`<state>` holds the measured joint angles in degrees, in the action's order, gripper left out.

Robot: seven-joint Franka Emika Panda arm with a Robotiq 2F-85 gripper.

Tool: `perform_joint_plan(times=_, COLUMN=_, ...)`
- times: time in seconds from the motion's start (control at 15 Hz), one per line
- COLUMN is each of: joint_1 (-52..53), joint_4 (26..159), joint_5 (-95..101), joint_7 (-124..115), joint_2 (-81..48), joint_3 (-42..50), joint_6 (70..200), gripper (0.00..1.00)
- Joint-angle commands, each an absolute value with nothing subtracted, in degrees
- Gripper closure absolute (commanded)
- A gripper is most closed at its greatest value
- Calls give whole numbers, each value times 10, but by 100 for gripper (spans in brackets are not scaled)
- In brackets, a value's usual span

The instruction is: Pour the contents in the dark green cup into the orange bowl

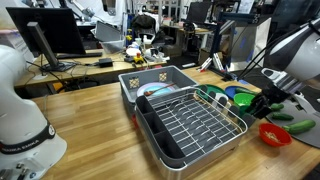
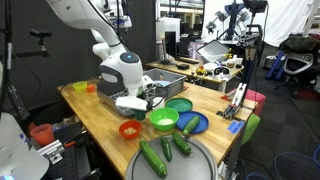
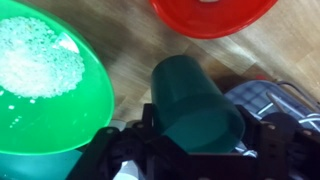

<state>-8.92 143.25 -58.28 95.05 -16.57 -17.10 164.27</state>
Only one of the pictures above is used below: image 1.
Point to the white bars bundle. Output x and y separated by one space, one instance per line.
210 63

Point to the light blue plate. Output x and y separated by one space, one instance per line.
161 91

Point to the small stubby green cucumber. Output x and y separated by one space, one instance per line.
277 107

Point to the red plastic item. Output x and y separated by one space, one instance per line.
135 121

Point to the dark green plate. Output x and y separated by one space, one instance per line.
215 89

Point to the long dark green cucumber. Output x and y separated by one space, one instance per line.
246 91

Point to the lavender plate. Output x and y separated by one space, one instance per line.
145 88

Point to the black background monitor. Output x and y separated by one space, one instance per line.
198 11

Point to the wooden background desk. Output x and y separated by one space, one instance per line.
90 69

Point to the white printed box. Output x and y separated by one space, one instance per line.
15 41

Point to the black backpack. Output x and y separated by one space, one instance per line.
143 21

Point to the orange plastic bowl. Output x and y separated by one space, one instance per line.
285 138

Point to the yellow toy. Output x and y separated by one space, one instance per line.
138 59

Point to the white Franka robot base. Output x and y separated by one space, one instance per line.
20 116

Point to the light green food pieces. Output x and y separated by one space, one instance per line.
272 136

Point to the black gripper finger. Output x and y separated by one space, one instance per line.
264 112
258 103

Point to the wooden spoon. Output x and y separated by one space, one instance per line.
156 90

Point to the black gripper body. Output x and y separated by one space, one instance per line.
277 94

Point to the black power adapter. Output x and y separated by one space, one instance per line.
106 62

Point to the grey round tray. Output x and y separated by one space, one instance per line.
310 140

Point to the grey remote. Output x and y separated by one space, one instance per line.
189 65

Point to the dark green plastic cup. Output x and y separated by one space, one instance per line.
246 110

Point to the dark blue metal frame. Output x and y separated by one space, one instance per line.
216 40

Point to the white bottle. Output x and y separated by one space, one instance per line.
147 40

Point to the large green zucchini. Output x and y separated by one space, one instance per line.
300 126

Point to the grey plastic bin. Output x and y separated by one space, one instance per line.
176 78

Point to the grey cutlery holder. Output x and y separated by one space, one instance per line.
160 140

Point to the black computer monitor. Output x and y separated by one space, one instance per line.
60 30

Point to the light green colander bowl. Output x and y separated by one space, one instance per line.
242 99

